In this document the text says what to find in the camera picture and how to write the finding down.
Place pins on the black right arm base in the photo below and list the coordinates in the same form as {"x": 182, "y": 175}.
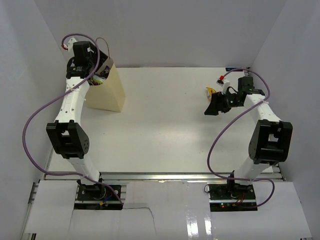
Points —
{"x": 224, "y": 199}

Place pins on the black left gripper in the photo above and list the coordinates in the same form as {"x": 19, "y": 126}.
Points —
{"x": 102, "y": 58}

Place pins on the aluminium front rail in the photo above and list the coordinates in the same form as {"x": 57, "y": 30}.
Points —
{"x": 162, "y": 176}

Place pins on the small yellow snack packet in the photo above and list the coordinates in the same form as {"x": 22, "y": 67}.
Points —
{"x": 209, "y": 92}

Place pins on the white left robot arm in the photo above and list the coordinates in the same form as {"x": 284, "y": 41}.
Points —
{"x": 66, "y": 135}

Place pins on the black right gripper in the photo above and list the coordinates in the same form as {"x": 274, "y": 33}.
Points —
{"x": 218, "y": 104}

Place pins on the brown purple M&M's packet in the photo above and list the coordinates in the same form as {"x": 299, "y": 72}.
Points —
{"x": 103, "y": 72}

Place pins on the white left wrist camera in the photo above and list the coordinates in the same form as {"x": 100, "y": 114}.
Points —
{"x": 69, "y": 46}

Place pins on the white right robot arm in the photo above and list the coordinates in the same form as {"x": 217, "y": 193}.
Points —
{"x": 271, "y": 138}

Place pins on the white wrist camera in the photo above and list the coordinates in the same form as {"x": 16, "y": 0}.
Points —
{"x": 69, "y": 46}
{"x": 223, "y": 83}

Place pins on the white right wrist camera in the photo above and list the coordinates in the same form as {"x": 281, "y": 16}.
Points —
{"x": 223, "y": 83}

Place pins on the large dark blue candy bag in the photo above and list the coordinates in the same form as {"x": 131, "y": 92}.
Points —
{"x": 97, "y": 80}

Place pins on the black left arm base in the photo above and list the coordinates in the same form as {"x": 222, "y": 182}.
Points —
{"x": 102, "y": 200}

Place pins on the cream paper bag with handles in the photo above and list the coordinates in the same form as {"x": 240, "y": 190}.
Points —
{"x": 109, "y": 96}

